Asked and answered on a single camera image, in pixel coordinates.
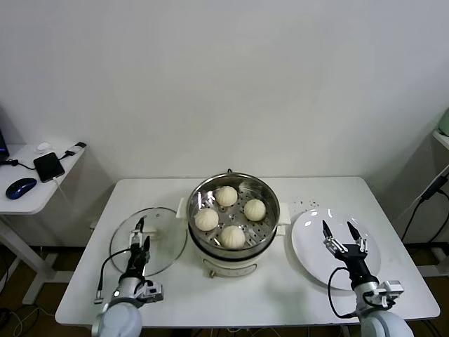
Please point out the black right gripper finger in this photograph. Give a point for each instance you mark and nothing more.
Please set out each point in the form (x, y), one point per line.
(331, 240)
(361, 244)

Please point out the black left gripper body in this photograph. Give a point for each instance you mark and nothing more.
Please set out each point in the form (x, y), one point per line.
(137, 263)

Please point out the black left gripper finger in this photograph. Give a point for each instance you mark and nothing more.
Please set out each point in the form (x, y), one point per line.
(147, 249)
(137, 238)

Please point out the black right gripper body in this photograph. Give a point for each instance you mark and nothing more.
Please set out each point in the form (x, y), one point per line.
(354, 263)

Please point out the round glass pot lid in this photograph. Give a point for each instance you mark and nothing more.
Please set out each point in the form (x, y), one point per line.
(165, 245)

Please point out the white steamed baozi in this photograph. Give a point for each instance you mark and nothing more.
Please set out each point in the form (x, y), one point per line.
(254, 210)
(226, 195)
(232, 237)
(206, 219)

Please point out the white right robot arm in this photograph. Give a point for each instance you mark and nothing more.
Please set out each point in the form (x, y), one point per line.
(382, 323)

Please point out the steel perforated steamer basket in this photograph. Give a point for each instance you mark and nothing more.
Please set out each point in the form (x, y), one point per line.
(203, 196)

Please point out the white round plate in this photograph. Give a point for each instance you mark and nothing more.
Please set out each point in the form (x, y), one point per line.
(308, 245)

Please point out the white electric cooker base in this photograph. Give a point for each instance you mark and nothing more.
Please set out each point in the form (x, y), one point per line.
(228, 268)

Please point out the black usb adapter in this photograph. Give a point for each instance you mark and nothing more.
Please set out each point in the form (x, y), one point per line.
(80, 145)

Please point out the black smartphone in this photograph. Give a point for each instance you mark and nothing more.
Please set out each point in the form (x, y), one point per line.
(50, 167)

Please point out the white side desk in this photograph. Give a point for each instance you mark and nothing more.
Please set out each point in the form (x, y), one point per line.
(28, 205)

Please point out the blue computer mouse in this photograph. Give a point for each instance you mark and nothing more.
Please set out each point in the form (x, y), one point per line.
(21, 187)

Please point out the white shelf desk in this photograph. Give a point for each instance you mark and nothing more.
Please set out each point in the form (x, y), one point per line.
(442, 140)

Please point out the white crumpled tissue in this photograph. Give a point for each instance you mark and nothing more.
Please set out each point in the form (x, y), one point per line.
(43, 145)

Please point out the pale green appliance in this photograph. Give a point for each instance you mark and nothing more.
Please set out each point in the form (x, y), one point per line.
(445, 123)

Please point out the dark laptop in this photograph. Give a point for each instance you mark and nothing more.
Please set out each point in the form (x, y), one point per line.
(3, 140)

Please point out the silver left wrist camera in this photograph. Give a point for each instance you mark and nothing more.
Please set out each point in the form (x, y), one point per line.
(152, 291)

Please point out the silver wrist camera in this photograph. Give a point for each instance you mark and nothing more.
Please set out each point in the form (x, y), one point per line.
(152, 291)
(391, 288)

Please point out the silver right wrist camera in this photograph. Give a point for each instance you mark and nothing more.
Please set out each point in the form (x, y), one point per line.
(391, 288)

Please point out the small table edge bracket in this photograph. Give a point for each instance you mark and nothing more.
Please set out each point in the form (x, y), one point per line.
(93, 224)

